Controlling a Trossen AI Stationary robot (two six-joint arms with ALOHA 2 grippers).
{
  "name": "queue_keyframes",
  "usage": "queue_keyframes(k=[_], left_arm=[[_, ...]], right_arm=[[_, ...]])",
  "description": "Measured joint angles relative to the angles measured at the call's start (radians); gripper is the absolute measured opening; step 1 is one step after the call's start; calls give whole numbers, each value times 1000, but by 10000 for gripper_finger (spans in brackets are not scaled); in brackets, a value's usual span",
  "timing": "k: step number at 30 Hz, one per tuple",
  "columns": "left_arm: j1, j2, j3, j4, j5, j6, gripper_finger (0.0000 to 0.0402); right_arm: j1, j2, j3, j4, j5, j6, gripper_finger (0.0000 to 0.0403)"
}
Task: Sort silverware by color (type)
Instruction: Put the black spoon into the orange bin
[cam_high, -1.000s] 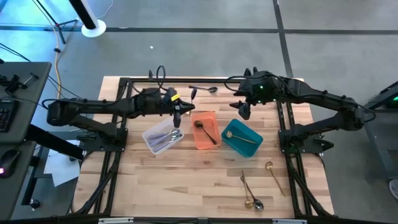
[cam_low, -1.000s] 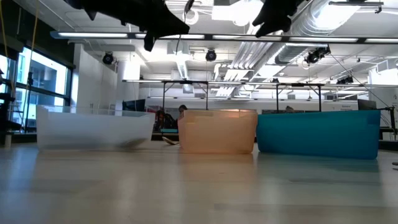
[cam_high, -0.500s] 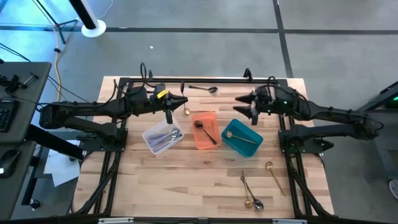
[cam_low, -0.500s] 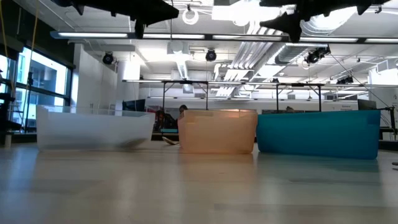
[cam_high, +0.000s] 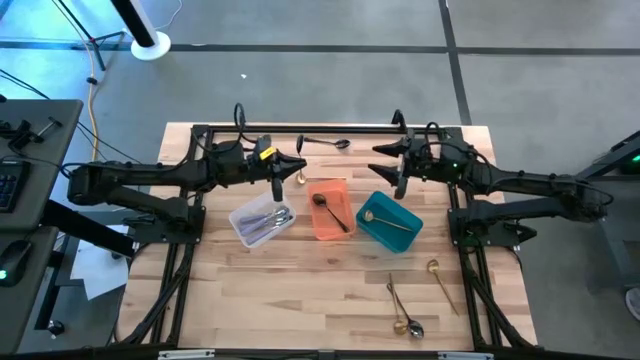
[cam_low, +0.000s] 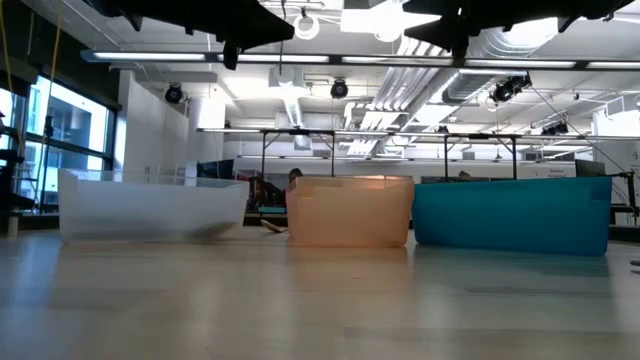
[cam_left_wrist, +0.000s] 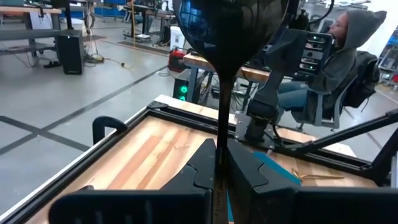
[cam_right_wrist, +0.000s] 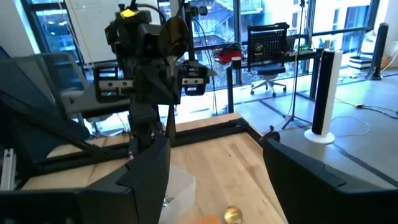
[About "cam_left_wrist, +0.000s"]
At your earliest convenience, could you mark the black hook bracket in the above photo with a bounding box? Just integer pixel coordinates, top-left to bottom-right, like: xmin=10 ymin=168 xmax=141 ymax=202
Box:
xmin=91 ymin=115 xmax=129 ymax=146

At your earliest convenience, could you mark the black box with green lights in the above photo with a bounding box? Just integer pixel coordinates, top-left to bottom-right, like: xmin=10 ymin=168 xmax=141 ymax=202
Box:
xmin=297 ymin=30 xmax=334 ymax=77

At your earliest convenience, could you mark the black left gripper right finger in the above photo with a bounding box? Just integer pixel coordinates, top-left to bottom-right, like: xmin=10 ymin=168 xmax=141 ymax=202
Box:
xmin=226 ymin=139 xmax=398 ymax=224

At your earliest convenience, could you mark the floor cable bundle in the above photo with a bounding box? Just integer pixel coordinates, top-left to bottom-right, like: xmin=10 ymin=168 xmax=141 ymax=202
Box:
xmin=83 ymin=52 xmax=137 ymax=71

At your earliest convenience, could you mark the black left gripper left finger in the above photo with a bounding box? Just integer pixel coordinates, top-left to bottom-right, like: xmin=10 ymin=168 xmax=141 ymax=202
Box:
xmin=48 ymin=138 xmax=216 ymax=224

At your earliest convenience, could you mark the white box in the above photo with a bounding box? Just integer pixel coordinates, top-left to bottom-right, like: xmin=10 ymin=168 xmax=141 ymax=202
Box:
xmin=169 ymin=26 xmax=187 ymax=50

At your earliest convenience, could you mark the black aluminium table frame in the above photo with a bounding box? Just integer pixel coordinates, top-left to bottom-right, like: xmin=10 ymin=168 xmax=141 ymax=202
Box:
xmin=0 ymin=99 xmax=398 ymax=224

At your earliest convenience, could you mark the black jacket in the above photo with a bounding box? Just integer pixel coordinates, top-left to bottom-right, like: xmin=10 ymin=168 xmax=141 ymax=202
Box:
xmin=343 ymin=51 xmax=382 ymax=109

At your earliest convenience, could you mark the teal plastic bin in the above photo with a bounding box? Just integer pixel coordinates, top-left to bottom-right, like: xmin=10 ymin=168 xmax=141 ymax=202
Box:
xmin=226 ymin=151 xmax=302 ymax=223

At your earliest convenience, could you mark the wooden workbench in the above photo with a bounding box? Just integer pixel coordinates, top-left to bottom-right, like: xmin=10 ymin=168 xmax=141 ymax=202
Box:
xmin=183 ymin=52 xmax=271 ymax=83

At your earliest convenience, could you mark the grey metal workbench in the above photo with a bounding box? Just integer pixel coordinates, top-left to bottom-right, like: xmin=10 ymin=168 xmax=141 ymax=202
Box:
xmin=0 ymin=5 xmax=63 ymax=57

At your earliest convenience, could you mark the black computer tower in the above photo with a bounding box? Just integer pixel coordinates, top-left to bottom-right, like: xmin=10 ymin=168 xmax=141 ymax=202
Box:
xmin=57 ymin=29 xmax=85 ymax=75

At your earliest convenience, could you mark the person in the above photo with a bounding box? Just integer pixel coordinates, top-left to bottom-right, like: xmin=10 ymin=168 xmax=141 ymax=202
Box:
xmin=276 ymin=9 xmax=388 ymax=124

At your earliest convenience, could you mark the computer with green light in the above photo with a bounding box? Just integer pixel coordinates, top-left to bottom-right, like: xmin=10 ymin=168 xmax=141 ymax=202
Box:
xmin=172 ymin=68 xmax=200 ymax=103

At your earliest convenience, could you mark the red tool case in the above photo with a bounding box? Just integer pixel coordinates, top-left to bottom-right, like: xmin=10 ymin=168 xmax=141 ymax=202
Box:
xmin=167 ymin=48 xmax=188 ymax=74

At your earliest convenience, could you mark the grey office chair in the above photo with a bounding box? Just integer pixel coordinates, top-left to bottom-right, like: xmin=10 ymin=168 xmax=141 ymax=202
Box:
xmin=298 ymin=74 xmax=358 ymax=130

